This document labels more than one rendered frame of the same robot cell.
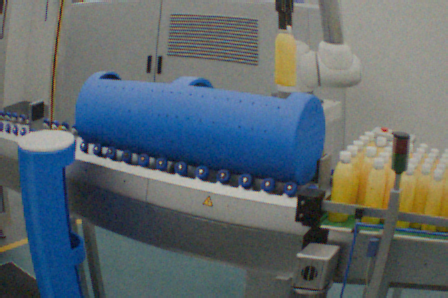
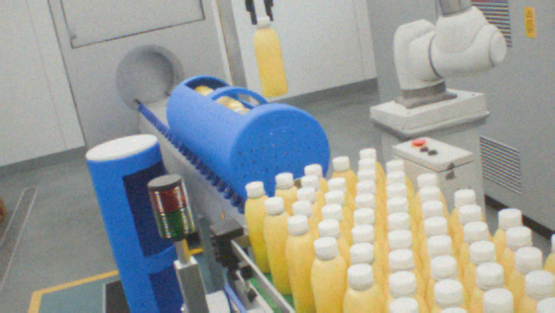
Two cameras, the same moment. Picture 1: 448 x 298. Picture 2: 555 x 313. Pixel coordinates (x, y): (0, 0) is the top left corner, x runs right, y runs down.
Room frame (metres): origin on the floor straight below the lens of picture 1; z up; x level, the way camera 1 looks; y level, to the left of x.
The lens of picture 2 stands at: (1.12, -1.33, 1.57)
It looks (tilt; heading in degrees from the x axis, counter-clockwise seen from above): 17 degrees down; 44
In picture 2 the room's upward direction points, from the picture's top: 11 degrees counter-clockwise
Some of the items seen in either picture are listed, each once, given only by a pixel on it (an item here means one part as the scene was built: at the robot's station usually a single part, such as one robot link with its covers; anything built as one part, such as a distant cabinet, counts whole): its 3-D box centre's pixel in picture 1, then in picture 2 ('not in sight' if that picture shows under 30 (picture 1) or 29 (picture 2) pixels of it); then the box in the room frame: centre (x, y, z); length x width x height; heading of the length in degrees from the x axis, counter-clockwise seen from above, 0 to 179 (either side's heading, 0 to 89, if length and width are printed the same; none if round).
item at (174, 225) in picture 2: (399, 160); (173, 219); (1.71, -0.48, 1.18); 0.06 x 0.06 x 0.05
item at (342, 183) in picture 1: (342, 189); (263, 229); (2.03, -0.36, 1.00); 0.07 x 0.07 x 0.20
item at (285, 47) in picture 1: (285, 56); (269, 59); (2.34, -0.19, 1.34); 0.07 x 0.07 x 0.20
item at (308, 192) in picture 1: (311, 207); (231, 245); (2.01, -0.26, 0.95); 0.10 x 0.07 x 0.10; 152
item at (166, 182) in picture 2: (399, 162); (174, 222); (1.71, -0.48, 1.18); 0.06 x 0.06 x 0.16
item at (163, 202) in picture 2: (401, 144); (168, 195); (1.71, -0.48, 1.23); 0.06 x 0.06 x 0.04
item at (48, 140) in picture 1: (45, 140); (121, 147); (2.36, 0.67, 1.03); 0.28 x 0.28 x 0.01
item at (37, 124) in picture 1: (36, 118); not in sight; (2.84, 0.86, 1.00); 0.10 x 0.04 x 0.15; 152
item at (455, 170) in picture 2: (394, 146); (432, 167); (2.37, -0.63, 1.05); 0.20 x 0.10 x 0.10; 62
